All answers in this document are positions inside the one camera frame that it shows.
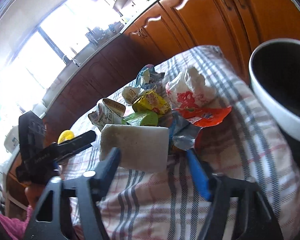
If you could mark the person's left hand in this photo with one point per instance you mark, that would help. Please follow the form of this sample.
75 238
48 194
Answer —
33 192

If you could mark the yellow snack wrapper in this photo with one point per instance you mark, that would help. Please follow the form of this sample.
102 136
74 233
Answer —
153 102

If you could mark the white red plastic bag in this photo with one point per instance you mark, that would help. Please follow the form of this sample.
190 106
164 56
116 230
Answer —
189 90

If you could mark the white sponge block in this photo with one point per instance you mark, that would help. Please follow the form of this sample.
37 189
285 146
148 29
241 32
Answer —
143 148

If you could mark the blue white crumpled wrapper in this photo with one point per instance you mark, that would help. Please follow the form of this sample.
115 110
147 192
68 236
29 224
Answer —
148 78

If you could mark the white rimmed trash bin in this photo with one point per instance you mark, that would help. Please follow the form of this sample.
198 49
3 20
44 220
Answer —
274 69

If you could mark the wooden lower cabinets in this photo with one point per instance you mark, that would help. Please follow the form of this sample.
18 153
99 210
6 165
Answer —
167 28

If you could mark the utensil rack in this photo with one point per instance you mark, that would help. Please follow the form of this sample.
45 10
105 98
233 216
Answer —
98 36

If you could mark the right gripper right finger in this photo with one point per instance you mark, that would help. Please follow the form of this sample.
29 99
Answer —
254 216

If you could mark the kitchen faucet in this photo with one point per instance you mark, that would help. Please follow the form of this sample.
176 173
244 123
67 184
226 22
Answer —
71 59

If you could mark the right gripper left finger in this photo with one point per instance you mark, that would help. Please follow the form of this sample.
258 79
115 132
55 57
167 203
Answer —
51 218

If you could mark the pink sleeve forearm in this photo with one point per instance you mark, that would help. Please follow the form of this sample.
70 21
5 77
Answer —
15 227

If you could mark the green snack pouch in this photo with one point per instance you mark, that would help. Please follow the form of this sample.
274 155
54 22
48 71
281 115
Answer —
142 118

